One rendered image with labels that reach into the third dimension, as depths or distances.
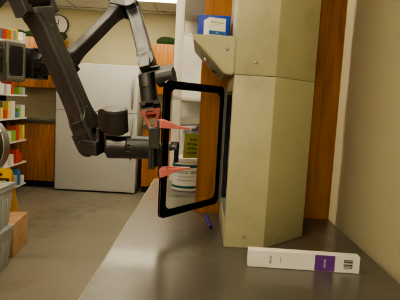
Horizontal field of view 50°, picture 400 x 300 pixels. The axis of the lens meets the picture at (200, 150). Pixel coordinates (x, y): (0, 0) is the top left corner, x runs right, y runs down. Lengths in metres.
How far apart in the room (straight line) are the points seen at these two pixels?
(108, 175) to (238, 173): 5.15
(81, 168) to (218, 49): 5.28
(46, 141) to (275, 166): 5.55
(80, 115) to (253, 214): 0.53
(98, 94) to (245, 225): 5.14
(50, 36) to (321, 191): 1.04
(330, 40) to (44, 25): 0.95
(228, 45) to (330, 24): 0.54
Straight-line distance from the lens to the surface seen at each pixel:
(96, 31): 1.81
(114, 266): 1.07
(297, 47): 1.27
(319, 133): 1.59
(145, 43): 1.62
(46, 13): 1.14
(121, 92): 6.14
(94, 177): 6.31
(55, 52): 1.11
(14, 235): 3.91
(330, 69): 1.60
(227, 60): 1.17
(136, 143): 1.06
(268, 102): 1.17
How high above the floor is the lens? 1.33
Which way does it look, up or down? 6 degrees down
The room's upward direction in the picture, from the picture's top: 3 degrees clockwise
